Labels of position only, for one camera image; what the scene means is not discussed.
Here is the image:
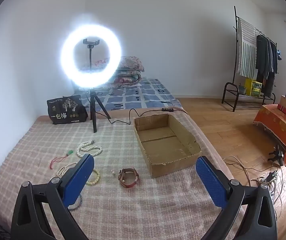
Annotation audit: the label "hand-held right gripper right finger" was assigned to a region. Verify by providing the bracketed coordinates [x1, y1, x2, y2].
[195, 156, 278, 240]

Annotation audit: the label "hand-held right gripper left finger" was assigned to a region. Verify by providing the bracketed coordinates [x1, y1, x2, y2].
[11, 154, 95, 240]

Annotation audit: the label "yellow bead bracelet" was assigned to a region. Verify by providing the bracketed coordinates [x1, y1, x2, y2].
[86, 169, 101, 186]

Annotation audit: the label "red cord green pendant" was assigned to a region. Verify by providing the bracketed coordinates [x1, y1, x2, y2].
[50, 150, 74, 170]

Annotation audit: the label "small white bead strand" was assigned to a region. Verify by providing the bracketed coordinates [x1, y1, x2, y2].
[56, 162, 78, 177]

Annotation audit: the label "thin metal bangle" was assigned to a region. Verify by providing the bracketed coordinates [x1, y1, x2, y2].
[68, 195, 83, 210]

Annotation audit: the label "pink plaid blanket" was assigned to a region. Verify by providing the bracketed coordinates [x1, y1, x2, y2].
[0, 115, 246, 240]

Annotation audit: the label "brown leather watch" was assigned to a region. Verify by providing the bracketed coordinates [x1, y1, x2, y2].
[118, 168, 139, 187]

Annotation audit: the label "white power strip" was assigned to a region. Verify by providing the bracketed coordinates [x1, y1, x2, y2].
[258, 172, 278, 198]

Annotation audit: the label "black printed bag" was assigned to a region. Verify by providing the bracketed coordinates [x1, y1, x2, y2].
[46, 94, 88, 125]

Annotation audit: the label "small black floor tripod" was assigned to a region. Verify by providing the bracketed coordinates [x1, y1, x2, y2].
[267, 145, 285, 167]

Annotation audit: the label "orange table cloth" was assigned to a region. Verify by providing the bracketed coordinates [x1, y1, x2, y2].
[253, 104, 286, 167]

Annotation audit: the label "blue patterned bedsheet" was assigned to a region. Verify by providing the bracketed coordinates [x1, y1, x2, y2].
[79, 78, 183, 112]

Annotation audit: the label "black clothes rack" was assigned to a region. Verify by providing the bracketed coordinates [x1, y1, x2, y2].
[222, 6, 278, 112]

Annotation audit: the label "yellow box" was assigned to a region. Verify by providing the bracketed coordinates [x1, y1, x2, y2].
[244, 78, 263, 97]

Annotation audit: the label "folded floral quilt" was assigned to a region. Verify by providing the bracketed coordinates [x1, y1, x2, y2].
[108, 69, 142, 88]

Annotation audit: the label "folded floral quilts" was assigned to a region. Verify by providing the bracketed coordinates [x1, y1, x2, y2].
[79, 56, 145, 72]

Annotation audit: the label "striped hanging cloth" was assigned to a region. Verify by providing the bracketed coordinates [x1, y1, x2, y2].
[237, 17, 258, 80]

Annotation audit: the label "dark hanging clothes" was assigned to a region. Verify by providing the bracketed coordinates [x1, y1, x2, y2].
[255, 35, 278, 97]

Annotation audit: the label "black phone holder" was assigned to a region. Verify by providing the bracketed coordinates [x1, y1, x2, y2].
[83, 38, 100, 49]

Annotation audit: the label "large white bead necklace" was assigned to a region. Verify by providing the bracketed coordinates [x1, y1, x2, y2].
[76, 140, 103, 158]

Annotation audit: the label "tangled floor cables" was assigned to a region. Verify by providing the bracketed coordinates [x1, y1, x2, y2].
[223, 155, 285, 205]

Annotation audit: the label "white ring light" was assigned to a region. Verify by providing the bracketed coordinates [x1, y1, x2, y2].
[61, 14, 122, 88]

